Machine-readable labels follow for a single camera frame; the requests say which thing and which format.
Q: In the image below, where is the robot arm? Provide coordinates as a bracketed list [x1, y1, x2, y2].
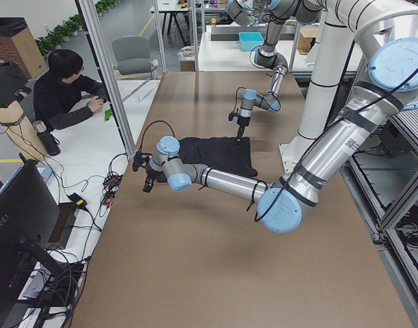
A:
[226, 0, 322, 139]
[134, 1, 418, 233]

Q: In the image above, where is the black power adapter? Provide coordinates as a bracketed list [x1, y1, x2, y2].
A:
[67, 193, 87, 210]

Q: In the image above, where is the brown cardboard box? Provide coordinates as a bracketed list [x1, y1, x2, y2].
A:
[0, 17, 47, 79]

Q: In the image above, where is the grey office chair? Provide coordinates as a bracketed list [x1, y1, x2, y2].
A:
[112, 36, 158, 79]

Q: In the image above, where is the red power strip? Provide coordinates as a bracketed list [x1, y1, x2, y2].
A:
[101, 171, 123, 208]

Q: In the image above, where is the aluminium frame post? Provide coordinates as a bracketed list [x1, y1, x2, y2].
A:
[75, 0, 136, 158]

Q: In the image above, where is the seated person in black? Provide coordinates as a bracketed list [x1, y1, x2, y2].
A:
[34, 49, 109, 131]

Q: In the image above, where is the blue plastic bin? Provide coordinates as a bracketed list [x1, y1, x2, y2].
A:
[238, 31, 264, 51]

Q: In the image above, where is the black water bottle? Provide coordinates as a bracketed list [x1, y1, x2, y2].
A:
[33, 120, 61, 156]

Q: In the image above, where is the black Huawei monitor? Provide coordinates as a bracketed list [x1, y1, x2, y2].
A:
[0, 161, 64, 327]

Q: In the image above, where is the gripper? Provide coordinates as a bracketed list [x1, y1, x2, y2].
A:
[142, 160, 161, 193]
[237, 115, 250, 139]

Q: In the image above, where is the black graphic t-shirt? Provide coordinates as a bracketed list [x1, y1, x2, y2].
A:
[172, 137, 258, 178]

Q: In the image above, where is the green handled reacher tool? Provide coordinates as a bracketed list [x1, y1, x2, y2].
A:
[104, 109, 114, 122]

